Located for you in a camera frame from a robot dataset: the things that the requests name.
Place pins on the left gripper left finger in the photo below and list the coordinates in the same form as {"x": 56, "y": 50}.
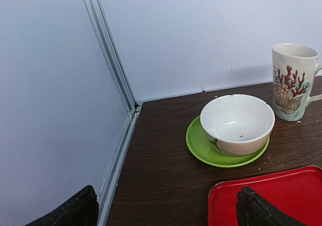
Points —
{"x": 81, "y": 209}

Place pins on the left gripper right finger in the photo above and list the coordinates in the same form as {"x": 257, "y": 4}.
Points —
{"x": 253, "y": 209}

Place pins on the red tin lid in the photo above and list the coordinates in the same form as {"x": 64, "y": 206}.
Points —
{"x": 296, "y": 192}

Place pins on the white bowl on saucer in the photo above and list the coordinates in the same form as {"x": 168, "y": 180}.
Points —
{"x": 239, "y": 124}

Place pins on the green saucer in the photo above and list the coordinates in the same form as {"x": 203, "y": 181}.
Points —
{"x": 202, "y": 149}

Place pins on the tall white patterned mug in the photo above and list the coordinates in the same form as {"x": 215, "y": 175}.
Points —
{"x": 294, "y": 70}

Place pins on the left aluminium frame post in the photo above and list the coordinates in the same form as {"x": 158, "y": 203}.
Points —
{"x": 121, "y": 111}

